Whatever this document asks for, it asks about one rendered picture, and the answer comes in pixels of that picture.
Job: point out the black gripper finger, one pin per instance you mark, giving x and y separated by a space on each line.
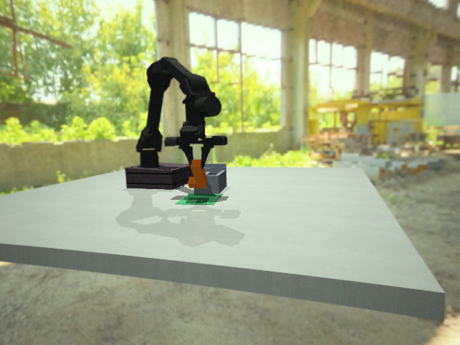
188 152
205 151

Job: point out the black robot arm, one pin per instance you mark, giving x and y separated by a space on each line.
200 102

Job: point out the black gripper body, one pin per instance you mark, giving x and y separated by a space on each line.
207 142

